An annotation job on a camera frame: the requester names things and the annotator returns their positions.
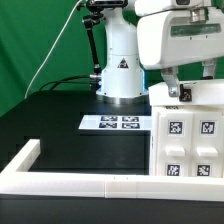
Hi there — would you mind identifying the white cabinet top block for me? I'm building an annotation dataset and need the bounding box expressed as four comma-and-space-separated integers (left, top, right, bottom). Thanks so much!
149, 79, 224, 106

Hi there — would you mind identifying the white cable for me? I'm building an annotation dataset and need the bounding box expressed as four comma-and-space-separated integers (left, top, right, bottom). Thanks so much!
24, 0, 84, 100

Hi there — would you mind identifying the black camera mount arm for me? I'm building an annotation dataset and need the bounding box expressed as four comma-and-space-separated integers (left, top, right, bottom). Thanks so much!
78, 0, 128, 91

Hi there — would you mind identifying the black cable bundle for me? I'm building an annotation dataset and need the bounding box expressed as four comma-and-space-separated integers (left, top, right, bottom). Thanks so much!
39, 75, 101, 92

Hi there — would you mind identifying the white base tag plate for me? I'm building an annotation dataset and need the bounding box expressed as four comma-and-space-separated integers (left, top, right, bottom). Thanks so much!
79, 115, 152, 131

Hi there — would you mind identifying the white cabinet body box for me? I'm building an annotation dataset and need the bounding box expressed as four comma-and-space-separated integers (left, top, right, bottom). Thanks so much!
149, 106, 224, 178

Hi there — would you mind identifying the white cabinet door panel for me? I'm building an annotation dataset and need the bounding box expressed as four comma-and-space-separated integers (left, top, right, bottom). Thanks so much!
192, 112, 224, 178

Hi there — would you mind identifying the white U-shaped fence frame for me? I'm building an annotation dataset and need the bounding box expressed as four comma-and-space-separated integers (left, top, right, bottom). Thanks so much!
0, 139, 224, 202

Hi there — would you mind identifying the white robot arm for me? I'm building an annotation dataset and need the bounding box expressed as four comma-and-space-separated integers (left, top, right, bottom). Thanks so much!
86, 0, 224, 102

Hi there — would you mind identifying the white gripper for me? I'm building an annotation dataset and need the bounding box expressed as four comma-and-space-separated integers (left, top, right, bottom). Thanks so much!
137, 7, 224, 97

